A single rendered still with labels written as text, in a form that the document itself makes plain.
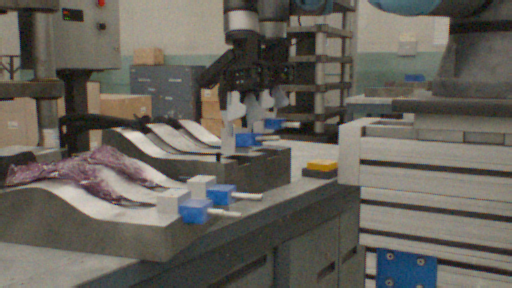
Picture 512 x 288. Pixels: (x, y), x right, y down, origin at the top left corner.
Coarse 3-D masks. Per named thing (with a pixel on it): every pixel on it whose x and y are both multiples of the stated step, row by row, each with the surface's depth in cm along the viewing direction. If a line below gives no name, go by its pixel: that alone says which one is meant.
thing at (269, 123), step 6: (270, 114) 136; (258, 120) 135; (264, 120) 134; (270, 120) 133; (276, 120) 132; (282, 120) 134; (258, 126) 135; (264, 126) 134; (270, 126) 133; (276, 126) 132; (282, 126) 134; (294, 126) 131; (300, 126) 131; (258, 132) 135; (264, 132) 135; (270, 132) 137
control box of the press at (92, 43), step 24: (72, 0) 167; (96, 0) 174; (24, 24) 167; (72, 24) 168; (96, 24) 176; (24, 48) 169; (72, 48) 169; (96, 48) 176; (120, 48) 185; (72, 72) 173; (96, 72) 181; (72, 96) 177; (72, 144) 180
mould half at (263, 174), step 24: (120, 144) 117; (144, 144) 116; (192, 144) 125; (216, 144) 129; (264, 144) 124; (168, 168) 109; (192, 168) 105; (216, 168) 101; (240, 168) 105; (264, 168) 112; (288, 168) 121; (240, 192) 106
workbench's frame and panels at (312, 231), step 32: (320, 192) 121; (352, 192) 149; (256, 224) 99; (288, 224) 119; (320, 224) 136; (352, 224) 154; (192, 256) 84; (224, 256) 100; (256, 256) 109; (288, 256) 121; (320, 256) 138; (352, 256) 157
